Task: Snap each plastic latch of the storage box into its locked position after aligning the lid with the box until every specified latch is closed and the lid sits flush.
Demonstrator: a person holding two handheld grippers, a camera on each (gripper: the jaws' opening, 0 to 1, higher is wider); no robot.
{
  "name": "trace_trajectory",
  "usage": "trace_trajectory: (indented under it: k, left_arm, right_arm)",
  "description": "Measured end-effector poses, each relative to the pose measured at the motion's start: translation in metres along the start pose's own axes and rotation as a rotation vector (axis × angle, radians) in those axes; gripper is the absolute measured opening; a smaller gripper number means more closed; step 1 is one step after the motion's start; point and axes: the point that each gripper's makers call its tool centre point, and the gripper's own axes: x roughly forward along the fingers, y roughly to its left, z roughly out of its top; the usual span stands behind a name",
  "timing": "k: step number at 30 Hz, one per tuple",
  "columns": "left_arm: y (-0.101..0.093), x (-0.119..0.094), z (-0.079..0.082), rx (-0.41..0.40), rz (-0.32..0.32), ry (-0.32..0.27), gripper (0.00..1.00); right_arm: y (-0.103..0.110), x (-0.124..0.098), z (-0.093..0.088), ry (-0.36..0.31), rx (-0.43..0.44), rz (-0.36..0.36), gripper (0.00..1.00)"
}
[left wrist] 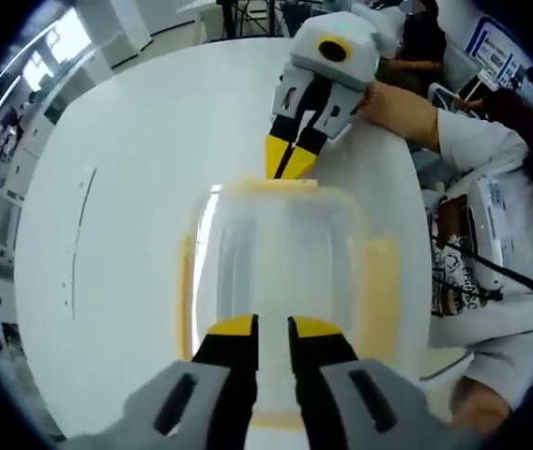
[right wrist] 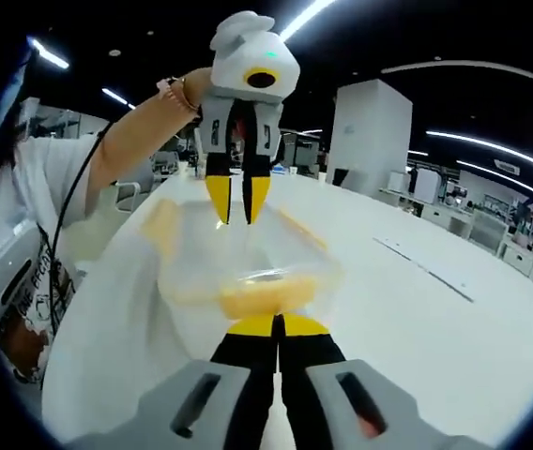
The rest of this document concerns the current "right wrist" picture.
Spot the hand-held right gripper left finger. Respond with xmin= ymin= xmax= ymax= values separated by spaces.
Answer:
xmin=67 ymin=314 xmax=280 ymax=450

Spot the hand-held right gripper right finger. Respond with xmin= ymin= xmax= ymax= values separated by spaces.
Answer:
xmin=277 ymin=314 xmax=479 ymax=450

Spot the yellow plastic latch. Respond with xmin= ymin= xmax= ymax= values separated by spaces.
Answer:
xmin=218 ymin=274 xmax=320 ymax=322

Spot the clear plastic bag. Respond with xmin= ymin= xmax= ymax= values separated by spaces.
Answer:
xmin=141 ymin=195 xmax=346 ymax=323

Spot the white box appliance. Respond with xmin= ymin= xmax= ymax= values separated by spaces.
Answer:
xmin=387 ymin=167 xmax=439 ymax=205

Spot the ceiling light strip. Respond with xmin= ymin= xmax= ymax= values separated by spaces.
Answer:
xmin=277 ymin=0 xmax=339 ymax=39
xmin=28 ymin=37 xmax=71 ymax=70
xmin=100 ymin=85 xmax=130 ymax=108
xmin=424 ymin=129 xmax=533 ymax=185

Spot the white square pillar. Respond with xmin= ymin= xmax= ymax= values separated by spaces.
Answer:
xmin=326 ymin=78 xmax=414 ymax=197

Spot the white chair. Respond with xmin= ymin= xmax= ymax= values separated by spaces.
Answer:
xmin=114 ymin=180 xmax=156 ymax=218

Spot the person's torso white shirt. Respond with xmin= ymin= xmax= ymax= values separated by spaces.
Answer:
xmin=0 ymin=133 xmax=125 ymax=388

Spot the white chest device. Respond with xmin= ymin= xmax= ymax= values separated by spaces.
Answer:
xmin=0 ymin=224 xmax=47 ymax=320

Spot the white cabinet row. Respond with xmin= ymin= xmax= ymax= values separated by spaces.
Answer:
xmin=448 ymin=205 xmax=533 ymax=306

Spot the ceiling air vent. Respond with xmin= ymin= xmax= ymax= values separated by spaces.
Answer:
xmin=493 ymin=158 xmax=531 ymax=178

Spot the wrist bracelet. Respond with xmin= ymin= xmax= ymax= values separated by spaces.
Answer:
xmin=156 ymin=75 xmax=203 ymax=117

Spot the black cable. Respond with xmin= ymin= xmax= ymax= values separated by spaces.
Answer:
xmin=36 ymin=119 xmax=122 ymax=334

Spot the table cable slot cover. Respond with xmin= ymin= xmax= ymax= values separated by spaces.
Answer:
xmin=372 ymin=235 xmax=476 ymax=304

